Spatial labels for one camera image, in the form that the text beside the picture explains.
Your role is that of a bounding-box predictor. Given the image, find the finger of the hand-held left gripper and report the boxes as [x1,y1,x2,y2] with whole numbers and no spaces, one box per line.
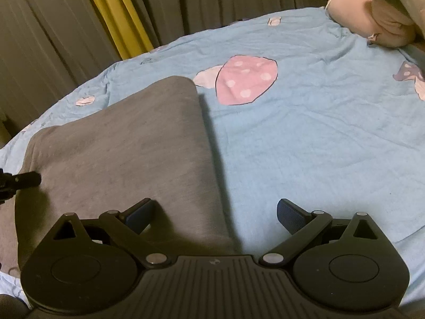
[0,169,42,206]

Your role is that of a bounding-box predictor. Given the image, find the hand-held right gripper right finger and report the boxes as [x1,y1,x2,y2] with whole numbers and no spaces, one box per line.
[261,198,380,267]

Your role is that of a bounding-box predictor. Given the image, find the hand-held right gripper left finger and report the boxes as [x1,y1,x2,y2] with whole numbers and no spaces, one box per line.
[51,198,171,267]

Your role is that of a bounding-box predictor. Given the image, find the grey sweat pants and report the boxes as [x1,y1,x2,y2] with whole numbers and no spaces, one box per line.
[0,76,238,273]

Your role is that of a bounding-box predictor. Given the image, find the blue printed bed sheet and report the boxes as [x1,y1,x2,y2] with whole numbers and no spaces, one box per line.
[0,6,425,308]

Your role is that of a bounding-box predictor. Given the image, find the yellow curtain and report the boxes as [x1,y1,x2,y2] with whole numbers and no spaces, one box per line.
[77,0,157,61]

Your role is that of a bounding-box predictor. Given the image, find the pink plush pillow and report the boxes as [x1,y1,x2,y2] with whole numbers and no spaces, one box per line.
[316,0,418,48]

